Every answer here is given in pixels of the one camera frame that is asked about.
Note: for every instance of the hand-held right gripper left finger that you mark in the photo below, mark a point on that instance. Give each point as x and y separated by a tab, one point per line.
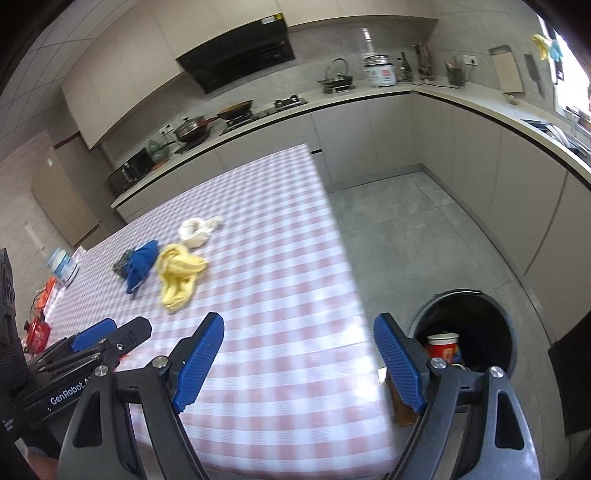
198	364

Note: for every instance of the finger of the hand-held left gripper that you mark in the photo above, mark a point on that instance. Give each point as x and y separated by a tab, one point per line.
134	334
94	334

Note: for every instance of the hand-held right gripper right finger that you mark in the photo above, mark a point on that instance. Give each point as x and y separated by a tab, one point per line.
399	364

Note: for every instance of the red paper cup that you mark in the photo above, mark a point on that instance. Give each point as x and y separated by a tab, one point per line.
442	348

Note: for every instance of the blue cloth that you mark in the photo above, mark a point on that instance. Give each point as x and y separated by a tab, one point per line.
141	265

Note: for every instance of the steel wool scrubber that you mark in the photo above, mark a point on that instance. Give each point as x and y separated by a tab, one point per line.
121	265

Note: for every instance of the yellow cloth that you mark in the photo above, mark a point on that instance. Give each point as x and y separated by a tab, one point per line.
178	272

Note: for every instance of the black plastic bucket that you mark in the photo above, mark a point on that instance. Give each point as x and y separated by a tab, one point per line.
480	318

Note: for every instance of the white cloth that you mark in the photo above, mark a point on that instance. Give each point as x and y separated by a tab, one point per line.
196	233

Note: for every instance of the person's left hand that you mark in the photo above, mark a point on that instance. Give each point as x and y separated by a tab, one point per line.
46	468

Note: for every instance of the wooden stool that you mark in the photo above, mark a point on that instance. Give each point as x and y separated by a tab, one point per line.
404	406

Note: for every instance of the red pouch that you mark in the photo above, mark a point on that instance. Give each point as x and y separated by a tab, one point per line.
38	337

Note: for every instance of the orange red bundle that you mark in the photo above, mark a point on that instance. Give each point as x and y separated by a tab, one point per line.
46	295

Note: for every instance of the checkered table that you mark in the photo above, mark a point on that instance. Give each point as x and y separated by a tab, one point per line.
277	286

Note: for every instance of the black toaster oven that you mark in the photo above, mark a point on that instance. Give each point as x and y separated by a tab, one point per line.
129	170

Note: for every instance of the black built-in dishwasher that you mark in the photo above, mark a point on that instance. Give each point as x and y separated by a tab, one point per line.
572	378

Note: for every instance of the green ceramic jar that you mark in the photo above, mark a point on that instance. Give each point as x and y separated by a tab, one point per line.
157	152

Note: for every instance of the black induction cooker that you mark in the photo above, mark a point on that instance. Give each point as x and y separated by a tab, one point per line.
187	146

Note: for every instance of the kitchen counter with base cabinets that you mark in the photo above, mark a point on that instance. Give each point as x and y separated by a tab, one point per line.
461	161

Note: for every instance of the dark pan with lid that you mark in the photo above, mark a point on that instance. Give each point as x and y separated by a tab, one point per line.
191	130

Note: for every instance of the black wok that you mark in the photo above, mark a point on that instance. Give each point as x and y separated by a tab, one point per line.
235	110

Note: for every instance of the black gas stove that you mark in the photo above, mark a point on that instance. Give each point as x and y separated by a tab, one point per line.
286	104

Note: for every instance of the dish drain rack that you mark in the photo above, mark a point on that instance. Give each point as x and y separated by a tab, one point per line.
551	131

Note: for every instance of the portable gas burner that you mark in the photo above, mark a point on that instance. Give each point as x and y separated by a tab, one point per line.
339	88

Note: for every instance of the small white dish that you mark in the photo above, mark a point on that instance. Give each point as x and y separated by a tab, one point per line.
510	98

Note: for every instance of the white rice cooker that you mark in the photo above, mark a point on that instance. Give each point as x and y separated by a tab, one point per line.
381	74

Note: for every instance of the dark utensil holder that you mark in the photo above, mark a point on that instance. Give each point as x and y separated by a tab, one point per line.
456	76

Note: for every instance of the beige upper cabinets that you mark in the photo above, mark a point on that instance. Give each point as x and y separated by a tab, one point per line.
161	41

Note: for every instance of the dark glass bottle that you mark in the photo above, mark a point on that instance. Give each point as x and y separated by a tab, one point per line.
405	67

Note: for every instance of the black range hood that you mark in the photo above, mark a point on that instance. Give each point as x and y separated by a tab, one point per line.
240	55

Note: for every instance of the beige cutting board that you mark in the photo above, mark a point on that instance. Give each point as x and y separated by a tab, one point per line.
507	71

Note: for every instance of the black cleaver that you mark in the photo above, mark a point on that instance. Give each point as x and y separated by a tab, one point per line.
533	71

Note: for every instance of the kitchen window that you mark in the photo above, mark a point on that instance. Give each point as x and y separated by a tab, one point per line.
572	69

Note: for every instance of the yellow rubber glove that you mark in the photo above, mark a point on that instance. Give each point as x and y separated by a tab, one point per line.
540	46

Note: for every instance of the teal rubber glove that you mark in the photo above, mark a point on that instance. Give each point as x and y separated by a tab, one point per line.
556	50

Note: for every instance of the white wall socket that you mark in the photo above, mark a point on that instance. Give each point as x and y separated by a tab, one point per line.
470	59
166	130

